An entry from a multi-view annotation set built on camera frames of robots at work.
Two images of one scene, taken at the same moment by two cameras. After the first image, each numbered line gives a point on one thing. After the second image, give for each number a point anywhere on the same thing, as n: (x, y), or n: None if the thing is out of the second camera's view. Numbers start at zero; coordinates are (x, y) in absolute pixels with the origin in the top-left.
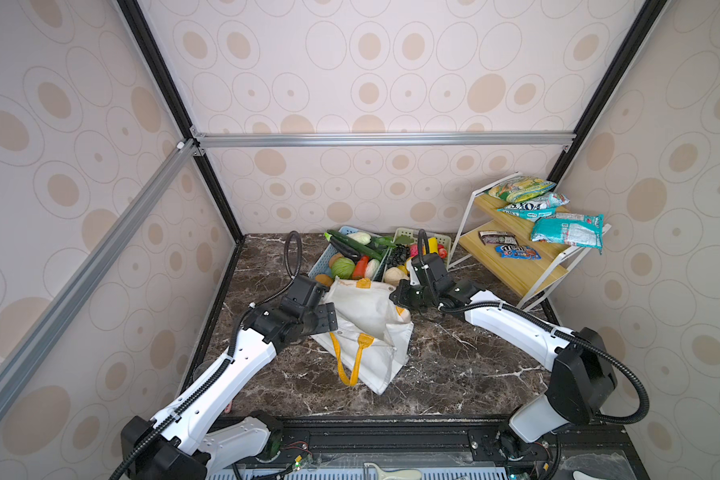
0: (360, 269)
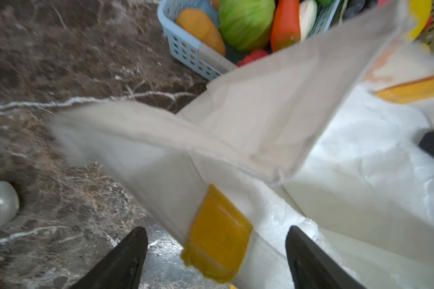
0: (286, 28)
